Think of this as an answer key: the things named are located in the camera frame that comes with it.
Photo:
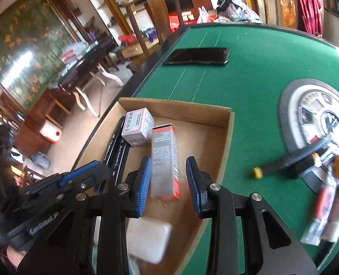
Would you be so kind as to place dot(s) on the wooden chair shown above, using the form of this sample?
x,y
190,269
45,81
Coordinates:
x,y
158,12
286,13

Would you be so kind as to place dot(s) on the black marker blue cap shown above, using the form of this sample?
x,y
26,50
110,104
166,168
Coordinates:
x,y
113,146

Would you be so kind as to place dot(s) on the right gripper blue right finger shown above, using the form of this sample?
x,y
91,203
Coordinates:
x,y
198,182

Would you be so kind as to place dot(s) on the white rounded plastic case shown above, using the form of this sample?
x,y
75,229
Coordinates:
x,y
147,239

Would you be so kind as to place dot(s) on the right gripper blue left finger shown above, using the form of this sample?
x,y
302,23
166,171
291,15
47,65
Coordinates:
x,y
138,182

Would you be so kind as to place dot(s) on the white red plastic bag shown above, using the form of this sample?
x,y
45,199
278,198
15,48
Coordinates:
x,y
72,51

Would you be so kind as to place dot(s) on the white cube box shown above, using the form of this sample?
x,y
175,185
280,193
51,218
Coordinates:
x,y
138,127

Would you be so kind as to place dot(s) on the wooden chair near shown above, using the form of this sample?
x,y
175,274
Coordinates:
x,y
158,12

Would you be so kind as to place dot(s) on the black glass side table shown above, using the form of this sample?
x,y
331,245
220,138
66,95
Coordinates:
x,y
77,75

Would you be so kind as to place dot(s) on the black marker green cap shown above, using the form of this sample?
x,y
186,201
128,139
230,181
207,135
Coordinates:
x,y
119,163

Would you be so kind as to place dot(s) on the cardboard tray box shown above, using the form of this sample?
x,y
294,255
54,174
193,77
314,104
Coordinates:
x,y
203,132

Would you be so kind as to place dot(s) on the black smartphone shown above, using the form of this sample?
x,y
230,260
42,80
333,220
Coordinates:
x,y
199,56

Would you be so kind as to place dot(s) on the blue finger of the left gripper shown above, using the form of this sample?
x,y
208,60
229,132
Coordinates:
x,y
86,176

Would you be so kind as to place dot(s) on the black marker yellow cap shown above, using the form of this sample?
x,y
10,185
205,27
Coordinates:
x,y
292,158

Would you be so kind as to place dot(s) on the floral wall painting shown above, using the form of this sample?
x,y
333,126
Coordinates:
x,y
32,39

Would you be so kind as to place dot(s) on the red cloth on chair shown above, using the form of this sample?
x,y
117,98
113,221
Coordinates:
x,y
309,17

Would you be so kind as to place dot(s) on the round mahjong table centre panel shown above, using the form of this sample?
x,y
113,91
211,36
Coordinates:
x,y
308,110

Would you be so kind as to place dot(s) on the pile of clothes bags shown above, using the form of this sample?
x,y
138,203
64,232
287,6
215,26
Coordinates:
x,y
229,11

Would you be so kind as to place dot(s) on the wooden chair far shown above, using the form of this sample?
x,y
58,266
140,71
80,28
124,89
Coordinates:
x,y
286,13

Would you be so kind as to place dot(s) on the clear tube red label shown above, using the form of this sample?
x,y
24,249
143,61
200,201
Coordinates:
x,y
312,234

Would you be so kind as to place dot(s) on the white red long box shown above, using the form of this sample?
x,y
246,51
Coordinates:
x,y
164,185

